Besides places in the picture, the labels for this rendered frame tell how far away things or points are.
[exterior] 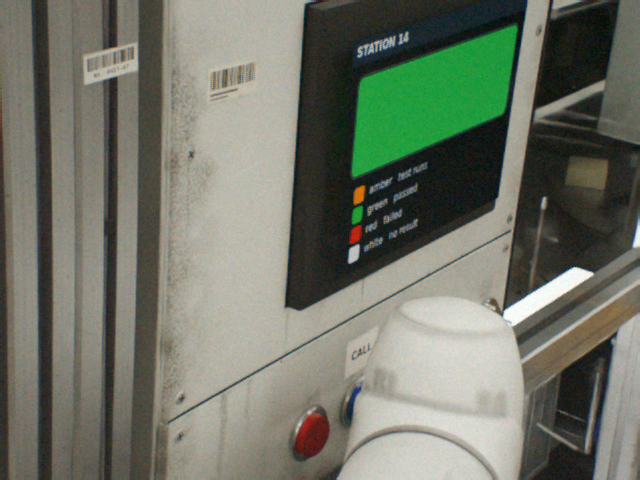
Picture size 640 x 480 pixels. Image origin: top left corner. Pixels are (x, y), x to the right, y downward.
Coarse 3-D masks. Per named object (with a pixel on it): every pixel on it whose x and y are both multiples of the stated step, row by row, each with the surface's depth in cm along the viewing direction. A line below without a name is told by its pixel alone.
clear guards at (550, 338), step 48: (576, 0) 110; (624, 0) 117; (576, 48) 113; (624, 48) 121; (576, 96) 116; (624, 96) 124; (528, 144) 111; (576, 144) 119; (624, 144) 127; (528, 192) 114; (576, 192) 122; (624, 192) 131; (528, 240) 117; (576, 240) 125; (624, 240) 135; (528, 288) 120; (576, 288) 129; (624, 288) 139; (528, 336) 123; (576, 336) 133; (528, 384) 127
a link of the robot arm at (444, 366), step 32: (416, 320) 83; (448, 320) 83; (480, 320) 84; (384, 352) 84; (416, 352) 82; (448, 352) 81; (480, 352) 82; (512, 352) 84; (384, 384) 83; (416, 384) 82; (448, 384) 81; (480, 384) 81; (512, 384) 83; (352, 416) 86; (384, 416) 82; (416, 416) 81; (448, 416) 81; (480, 416) 82; (512, 416) 84; (352, 448) 82; (480, 448) 80; (512, 448) 83
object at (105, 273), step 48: (96, 0) 67; (96, 48) 68; (96, 96) 69; (96, 144) 70; (96, 192) 71; (96, 240) 72; (96, 288) 73; (96, 336) 74; (96, 384) 76; (96, 432) 77; (528, 432) 175
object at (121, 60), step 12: (120, 48) 69; (132, 48) 70; (84, 60) 67; (96, 60) 68; (108, 60) 69; (120, 60) 69; (132, 60) 70; (84, 72) 68; (96, 72) 68; (108, 72) 69; (120, 72) 70; (132, 72) 70; (84, 84) 68
